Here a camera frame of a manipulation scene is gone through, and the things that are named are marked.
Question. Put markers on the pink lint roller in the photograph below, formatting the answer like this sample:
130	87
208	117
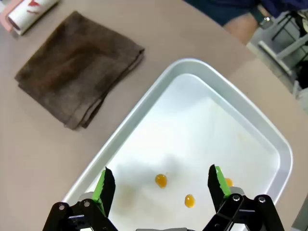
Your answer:
31	12

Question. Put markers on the orange sauce drop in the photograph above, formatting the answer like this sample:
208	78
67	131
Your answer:
161	181
229	182
189	201

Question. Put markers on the grey metal frame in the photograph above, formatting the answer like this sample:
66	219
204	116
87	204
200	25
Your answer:
286	43

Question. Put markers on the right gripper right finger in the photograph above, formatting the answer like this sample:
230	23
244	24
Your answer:
215	190

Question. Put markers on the silver metal tray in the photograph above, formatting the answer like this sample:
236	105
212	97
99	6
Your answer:
192	120

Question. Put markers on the person in navy jacket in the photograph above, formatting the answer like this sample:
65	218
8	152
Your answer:
216	9

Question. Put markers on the person's left hand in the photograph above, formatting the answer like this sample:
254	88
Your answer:
239	30

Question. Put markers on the black wrist watch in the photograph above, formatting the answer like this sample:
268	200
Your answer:
264	21

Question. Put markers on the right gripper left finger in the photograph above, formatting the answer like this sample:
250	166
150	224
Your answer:
107	187

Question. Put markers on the brown towel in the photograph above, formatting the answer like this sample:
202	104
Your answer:
77	72

